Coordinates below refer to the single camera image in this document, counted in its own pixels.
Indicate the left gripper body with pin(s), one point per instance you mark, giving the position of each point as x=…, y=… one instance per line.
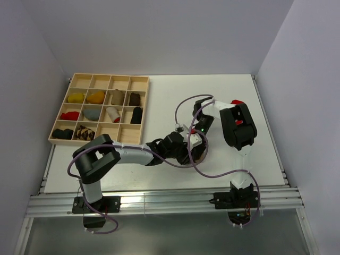
x=180, y=154

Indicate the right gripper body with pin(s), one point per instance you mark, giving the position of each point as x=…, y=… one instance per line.
x=204, y=123

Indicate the brown argyle sock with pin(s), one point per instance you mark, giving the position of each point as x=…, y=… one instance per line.
x=203, y=158

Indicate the black sock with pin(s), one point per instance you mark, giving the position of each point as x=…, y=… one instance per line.
x=136, y=116
x=65, y=134

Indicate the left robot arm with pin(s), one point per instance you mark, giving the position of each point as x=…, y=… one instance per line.
x=95, y=159

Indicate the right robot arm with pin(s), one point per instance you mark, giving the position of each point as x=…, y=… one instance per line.
x=239, y=132

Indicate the flat red Santa sock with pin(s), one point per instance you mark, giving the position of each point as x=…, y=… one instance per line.
x=236, y=102

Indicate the dark brown rolled sock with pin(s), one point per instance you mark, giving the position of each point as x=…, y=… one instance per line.
x=134, y=99

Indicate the white red-tipped rolled sock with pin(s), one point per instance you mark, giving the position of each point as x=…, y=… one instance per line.
x=113, y=114

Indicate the wooden compartment tray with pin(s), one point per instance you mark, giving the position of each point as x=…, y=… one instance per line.
x=88, y=83

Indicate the tan rolled sock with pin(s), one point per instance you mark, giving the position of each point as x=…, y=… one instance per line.
x=117, y=97

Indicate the grey rolled sock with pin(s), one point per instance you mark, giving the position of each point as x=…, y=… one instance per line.
x=92, y=114

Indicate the orange rolled sock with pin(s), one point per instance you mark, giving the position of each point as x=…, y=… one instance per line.
x=96, y=98

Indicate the argyle rolled sock in tray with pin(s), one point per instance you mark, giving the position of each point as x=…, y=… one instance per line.
x=84, y=133

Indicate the red rolled sock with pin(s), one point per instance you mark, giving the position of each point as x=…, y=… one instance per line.
x=70, y=116

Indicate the black rolled sock in tray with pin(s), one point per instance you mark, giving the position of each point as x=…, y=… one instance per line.
x=65, y=134

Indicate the yellow rolled sock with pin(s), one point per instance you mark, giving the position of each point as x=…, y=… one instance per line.
x=75, y=98

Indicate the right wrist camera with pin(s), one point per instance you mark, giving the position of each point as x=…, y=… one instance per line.
x=180, y=128

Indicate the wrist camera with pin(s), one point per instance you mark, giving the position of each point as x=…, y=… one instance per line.
x=193, y=139
x=180, y=128

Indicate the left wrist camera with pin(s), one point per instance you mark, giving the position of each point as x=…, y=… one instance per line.
x=193, y=139

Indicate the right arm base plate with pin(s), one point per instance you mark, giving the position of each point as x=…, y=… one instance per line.
x=234, y=200

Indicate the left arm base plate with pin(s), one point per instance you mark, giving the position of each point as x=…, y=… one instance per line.
x=114, y=203

